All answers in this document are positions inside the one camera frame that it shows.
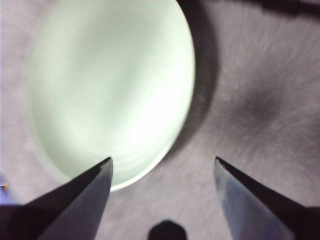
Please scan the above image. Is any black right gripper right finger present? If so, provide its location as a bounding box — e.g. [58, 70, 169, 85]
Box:
[214, 156, 320, 240]

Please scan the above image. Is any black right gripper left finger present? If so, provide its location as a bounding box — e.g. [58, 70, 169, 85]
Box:
[0, 156, 114, 240]

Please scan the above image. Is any pale green plate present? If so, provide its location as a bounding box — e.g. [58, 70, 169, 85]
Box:
[29, 0, 196, 193]

